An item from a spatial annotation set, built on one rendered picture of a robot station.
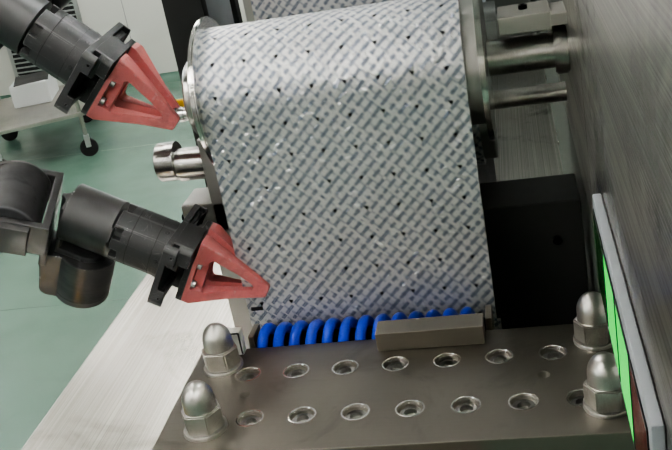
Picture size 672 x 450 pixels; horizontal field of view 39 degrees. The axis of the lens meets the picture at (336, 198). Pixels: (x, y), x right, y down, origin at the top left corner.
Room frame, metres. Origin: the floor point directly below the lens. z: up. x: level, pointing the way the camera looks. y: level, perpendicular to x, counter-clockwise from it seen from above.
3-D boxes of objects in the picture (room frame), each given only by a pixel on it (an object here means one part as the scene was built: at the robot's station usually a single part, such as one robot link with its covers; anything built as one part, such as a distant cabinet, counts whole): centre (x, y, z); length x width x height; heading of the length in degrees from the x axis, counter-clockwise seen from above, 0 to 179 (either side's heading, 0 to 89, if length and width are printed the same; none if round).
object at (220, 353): (0.77, 0.13, 1.05); 0.04 x 0.04 x 0.04
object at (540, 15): (0.83, -0.20, 1.28); 0.06 x 0.05 x 0.02; 77
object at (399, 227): (0.81, -0.01, 1.11); 0.23 x 0.01 x 0.18; 77
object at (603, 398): (0.61, -0.17, 1.05); 0.04 x 0.04 x 0.04
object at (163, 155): (0.95, 0.16, 1.18); 0.04 x 0.02 x 0.04; 167
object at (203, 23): (0.90, 0.09, 1.25); 0.15 x 0.01 x 0.15; 168
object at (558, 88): (0.95, -0.22, 1.17); 0.08 x 0.02 x 0.02; 77
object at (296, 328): (0.79, -0.01, 1.03); 0.21 x 0.04 x 0.03; 77
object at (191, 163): (0.94, 0.13, 1.05); 0.06 x 0.05 x 0.31; 77
